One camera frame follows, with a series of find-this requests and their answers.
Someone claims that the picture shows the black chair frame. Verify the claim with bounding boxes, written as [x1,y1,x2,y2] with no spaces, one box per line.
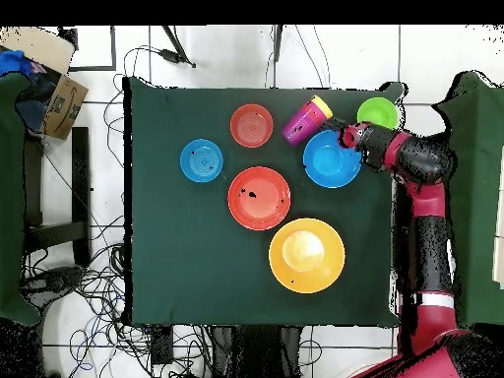
[23,126,92,269]

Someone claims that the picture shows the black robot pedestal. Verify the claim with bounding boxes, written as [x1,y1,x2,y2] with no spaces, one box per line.
[212,325,304,378]

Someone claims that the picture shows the green cloth covered table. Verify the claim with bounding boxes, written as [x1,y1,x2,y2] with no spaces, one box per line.
[0,72,42,326]
[432,70,504,326]

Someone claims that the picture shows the magenta-red plastic cup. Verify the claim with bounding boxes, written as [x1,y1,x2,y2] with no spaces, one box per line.
[305,97,329,122]

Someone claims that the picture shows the small orange-red ringed bowl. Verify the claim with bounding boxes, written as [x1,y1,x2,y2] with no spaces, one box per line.
[229,102,276,150]

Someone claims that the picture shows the black metal frame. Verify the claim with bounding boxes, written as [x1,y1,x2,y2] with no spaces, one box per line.
[58,25,117,73]

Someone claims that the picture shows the small black power box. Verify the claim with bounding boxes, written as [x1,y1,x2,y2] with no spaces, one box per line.
[151,326,174,365]

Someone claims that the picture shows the green plastic bowl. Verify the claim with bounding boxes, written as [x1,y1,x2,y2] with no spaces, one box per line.
[355,96,400,132]

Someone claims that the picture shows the dark green table cloth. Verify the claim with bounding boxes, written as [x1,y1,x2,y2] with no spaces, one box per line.
[123,76,407,328]

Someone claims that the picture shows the large orange plastic bowl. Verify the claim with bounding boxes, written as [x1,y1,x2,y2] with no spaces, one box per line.
[268,218,347,294]

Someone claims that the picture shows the large blue plastic bowl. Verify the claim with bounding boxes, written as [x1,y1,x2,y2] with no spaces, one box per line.
[302,129,363,189]

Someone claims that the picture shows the purple plastic cup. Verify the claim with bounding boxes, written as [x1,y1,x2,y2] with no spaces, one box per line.
[281,102,318,149]

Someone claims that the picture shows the yellow plastic cup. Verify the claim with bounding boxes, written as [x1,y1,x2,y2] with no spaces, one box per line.
[309,94,335,119]

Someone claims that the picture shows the wide orange-red shallow bowl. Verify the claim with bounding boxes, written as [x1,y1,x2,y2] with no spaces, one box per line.
[226,165,292,231]

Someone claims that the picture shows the orange-red plastic cup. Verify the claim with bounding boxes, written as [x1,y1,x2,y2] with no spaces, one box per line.
[302,100,325,126]

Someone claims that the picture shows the brown cardboard box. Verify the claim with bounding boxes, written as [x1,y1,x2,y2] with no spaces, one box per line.
[0,26,90,141]

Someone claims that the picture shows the small blue plastic bowl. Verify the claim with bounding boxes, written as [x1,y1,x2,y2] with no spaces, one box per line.
[179,138,224,184]

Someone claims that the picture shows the tangle of black cables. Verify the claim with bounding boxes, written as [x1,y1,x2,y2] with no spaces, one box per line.
[23,212,214,378]

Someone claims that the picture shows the blue cloth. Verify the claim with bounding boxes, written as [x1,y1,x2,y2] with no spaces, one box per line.
[0,49,32,77]

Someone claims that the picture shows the black tripod leg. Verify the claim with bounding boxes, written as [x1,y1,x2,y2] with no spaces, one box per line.
[272,25,284,63]
[160,25,197,69]

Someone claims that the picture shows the black rounded floor base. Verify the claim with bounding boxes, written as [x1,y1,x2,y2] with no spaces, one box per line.
[23,265,84,302]

